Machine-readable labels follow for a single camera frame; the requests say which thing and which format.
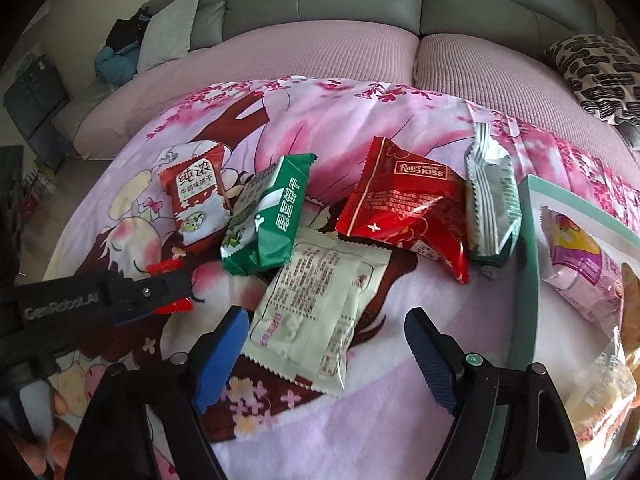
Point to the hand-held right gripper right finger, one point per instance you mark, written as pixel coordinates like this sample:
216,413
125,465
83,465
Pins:
432,365

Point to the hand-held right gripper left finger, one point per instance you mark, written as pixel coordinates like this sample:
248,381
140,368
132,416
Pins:
220,360

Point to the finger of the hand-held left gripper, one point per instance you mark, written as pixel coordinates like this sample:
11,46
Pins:
132,317
145,291

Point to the small red packet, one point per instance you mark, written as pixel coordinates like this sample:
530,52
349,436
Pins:
172,305

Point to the white snack packet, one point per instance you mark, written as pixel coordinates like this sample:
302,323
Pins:
310,310

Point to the red and white biscuit packet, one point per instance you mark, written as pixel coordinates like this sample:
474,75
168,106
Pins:
195,200

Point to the white tray with teal rim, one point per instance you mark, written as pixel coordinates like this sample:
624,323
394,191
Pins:
532,270

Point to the green biscuit packet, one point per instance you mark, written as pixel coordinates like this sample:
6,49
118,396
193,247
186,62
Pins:
267,220

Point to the red snack packet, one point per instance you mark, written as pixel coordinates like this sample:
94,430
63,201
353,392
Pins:
405,205

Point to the round bread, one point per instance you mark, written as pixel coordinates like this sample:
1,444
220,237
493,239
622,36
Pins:
600,395

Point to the silver green snack packet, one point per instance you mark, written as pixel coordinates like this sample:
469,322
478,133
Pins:
492,200

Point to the purple snack packet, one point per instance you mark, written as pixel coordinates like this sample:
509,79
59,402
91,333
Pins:
580,265

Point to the person's left hand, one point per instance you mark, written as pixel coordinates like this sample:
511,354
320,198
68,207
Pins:
35,452

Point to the dark blue cabinet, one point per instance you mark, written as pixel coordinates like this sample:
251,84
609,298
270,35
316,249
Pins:
35,105

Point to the blue jacket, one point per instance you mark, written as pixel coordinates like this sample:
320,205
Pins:
115,67

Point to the black bag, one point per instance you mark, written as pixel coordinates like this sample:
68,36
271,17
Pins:
125,30

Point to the light grey pillow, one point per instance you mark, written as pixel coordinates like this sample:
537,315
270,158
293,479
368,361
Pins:
167,30

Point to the printed pink blanket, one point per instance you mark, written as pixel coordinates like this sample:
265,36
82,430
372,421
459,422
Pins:
350,110

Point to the pink sofa cover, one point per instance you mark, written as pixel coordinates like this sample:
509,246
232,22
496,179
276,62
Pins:
300,55

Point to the dark grey cloth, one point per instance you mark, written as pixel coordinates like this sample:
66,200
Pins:
631,135

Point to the black and beige patterned pillow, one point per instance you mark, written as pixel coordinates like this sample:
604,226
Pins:
595,75

